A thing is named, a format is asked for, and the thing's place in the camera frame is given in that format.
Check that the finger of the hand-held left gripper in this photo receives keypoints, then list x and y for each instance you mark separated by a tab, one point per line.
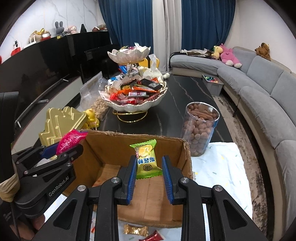
49	149
71	153

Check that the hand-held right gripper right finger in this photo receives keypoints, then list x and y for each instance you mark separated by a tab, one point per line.
167	178

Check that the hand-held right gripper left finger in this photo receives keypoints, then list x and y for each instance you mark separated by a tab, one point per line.
131	178

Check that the pink snack packet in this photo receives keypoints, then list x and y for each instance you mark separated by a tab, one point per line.
69	140

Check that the green candy packet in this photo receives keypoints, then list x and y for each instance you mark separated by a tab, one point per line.
145	160

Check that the brown cardboard box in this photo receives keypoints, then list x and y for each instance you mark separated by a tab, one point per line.
150	197

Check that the gold candy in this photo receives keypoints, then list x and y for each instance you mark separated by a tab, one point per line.
135	230

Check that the red snack packet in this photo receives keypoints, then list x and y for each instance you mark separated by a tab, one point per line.
153	237

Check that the clear cracker packet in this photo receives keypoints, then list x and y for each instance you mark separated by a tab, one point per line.
93	229

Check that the person's left hand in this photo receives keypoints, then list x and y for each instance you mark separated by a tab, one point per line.
34	224

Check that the gold lid candy container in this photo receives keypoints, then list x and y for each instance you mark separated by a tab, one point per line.
62	118

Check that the yellow duck toy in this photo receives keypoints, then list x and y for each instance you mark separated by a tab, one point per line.
91	118

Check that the clear bag of peanuts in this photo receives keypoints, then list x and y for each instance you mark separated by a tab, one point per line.
97	109

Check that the light blue printed cloth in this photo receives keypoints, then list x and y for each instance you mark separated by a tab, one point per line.
219	166

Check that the grey black television cabinet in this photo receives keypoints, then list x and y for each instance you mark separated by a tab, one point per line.
67	95

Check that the clear jar of coated nuts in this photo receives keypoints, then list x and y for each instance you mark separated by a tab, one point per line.
198	129

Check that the white tiered bowl stand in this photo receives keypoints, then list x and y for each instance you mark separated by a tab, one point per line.
129	105

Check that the black curved television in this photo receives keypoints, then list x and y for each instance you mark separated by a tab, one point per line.
34	71

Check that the pile of mixed snack packets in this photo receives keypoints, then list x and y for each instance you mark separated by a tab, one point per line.
134	92

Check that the loose blue red snack packets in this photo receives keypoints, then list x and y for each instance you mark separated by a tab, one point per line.
118	77

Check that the mottled grey rug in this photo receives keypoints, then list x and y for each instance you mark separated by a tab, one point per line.
249	139

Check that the grey bin of toys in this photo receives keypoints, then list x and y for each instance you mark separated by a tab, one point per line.
212	85

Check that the white red toy robot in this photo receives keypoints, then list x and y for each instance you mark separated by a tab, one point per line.
16	47

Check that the black upright piano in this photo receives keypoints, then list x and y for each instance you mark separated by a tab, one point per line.
92	46

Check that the gold white ornament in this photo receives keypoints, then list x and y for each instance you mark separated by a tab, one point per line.
37	36

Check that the heap of wrapped candies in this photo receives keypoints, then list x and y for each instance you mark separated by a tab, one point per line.
128	49

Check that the grey bunny plush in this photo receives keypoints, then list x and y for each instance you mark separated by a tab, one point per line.
59	29

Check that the pink doll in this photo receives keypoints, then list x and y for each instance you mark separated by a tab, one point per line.
72	30

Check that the black metronome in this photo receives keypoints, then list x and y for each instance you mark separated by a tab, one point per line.
83	29

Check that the crumpled white dark clothes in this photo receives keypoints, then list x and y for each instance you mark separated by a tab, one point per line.
196	52

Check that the yellow plush toy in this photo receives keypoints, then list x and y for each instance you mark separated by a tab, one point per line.
217	52

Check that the pink plush toy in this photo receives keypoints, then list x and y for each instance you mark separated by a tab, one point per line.
229	56

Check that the grey sofa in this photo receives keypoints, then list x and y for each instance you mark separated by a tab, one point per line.
261	76

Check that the blue curtain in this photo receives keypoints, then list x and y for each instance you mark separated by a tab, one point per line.
124	23
205	25

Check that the white sheer curtain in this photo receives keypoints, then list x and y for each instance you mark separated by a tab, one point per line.
166	30

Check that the brown plush bear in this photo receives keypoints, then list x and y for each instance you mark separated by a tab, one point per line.
263	51

